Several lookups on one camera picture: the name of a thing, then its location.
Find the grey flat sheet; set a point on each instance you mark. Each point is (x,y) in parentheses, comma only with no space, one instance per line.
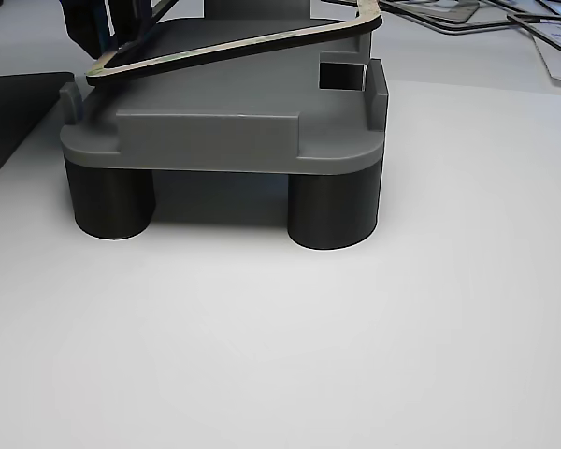
(444,11)

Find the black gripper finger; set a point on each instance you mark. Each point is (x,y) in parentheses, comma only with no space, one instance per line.
(84,23)
(145,21)

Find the grey holder with black legs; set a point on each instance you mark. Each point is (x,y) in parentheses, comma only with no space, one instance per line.
(215,131)

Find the dark grey flat mat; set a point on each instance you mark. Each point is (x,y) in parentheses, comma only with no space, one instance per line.
(9,117)

